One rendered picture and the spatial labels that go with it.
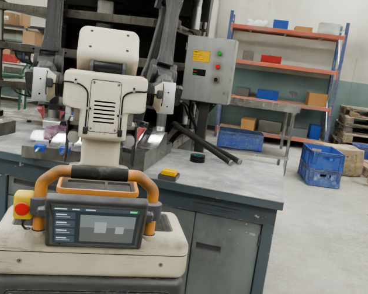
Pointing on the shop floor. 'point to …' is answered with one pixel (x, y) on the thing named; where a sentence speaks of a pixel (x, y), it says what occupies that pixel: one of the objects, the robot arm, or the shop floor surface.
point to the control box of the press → (208, 77)
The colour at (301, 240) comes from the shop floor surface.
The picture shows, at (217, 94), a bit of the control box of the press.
